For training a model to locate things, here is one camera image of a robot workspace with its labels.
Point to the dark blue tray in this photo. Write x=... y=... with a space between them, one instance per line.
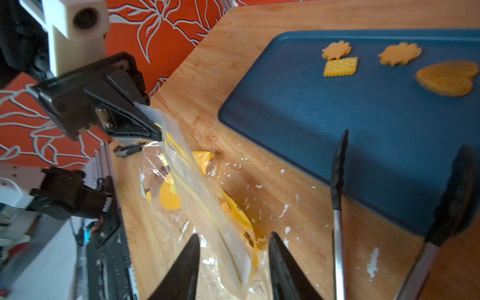
x=402 y=140

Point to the leaf shaped cookie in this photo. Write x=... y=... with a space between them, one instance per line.
x=336 y=50

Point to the black metal tongs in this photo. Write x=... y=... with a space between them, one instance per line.
x=451 y=217

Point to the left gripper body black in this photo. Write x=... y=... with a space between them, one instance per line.
x=64 y=100

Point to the waffle square cookie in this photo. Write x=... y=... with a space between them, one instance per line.
x=341 y=67

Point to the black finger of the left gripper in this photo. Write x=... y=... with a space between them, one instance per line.
x=113 y=99

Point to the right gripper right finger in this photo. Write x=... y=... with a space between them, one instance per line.
x=288 y=281

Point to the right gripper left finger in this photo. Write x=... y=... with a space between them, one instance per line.
x=181 y=280

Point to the clear bag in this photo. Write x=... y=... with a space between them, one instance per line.
x=174 y=182

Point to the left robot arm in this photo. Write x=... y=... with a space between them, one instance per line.
x=61 y=44

